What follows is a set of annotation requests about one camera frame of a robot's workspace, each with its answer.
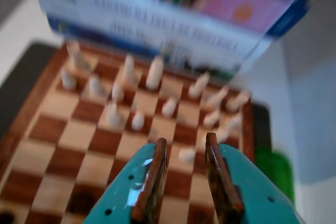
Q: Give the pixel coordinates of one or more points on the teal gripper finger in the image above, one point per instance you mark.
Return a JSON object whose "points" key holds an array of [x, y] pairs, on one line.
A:
{"points": [[254, 197], [120, 197]]}

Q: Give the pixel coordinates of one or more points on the white chess queen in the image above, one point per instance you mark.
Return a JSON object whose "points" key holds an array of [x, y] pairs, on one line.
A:
{"points": [[222, 136]]}

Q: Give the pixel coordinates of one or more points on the white chess knight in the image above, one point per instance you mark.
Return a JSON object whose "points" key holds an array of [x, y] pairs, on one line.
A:
{"points": [[217, 98], [114, 114]]}

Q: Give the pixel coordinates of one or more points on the white chess rook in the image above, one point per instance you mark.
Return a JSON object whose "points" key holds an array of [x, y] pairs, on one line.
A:
{"points": [[74, 56], [237, 100]]}

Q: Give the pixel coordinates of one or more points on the dark chess pawn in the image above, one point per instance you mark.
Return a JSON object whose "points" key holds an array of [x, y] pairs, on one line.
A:
{"points": [[5, 216]]}

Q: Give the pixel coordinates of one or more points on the white chess bishop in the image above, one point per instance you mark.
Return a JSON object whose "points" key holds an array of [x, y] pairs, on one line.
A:
{"points": [[199, 85], [128, 69]]}

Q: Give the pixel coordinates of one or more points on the white chess king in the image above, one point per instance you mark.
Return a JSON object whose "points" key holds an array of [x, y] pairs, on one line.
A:
{"points": [[155, 72]]}

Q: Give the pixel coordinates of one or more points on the green plastic container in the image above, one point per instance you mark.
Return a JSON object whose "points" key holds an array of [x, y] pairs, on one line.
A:
{"points": [[281, 174]]}

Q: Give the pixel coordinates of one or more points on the wooden folding chessboard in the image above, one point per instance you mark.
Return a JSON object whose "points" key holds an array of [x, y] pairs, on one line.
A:
{"points": [[78, 134]]}

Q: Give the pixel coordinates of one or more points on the thin illustrated blue book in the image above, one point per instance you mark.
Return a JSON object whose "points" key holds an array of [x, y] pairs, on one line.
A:
{"points": [[183, 60]]}

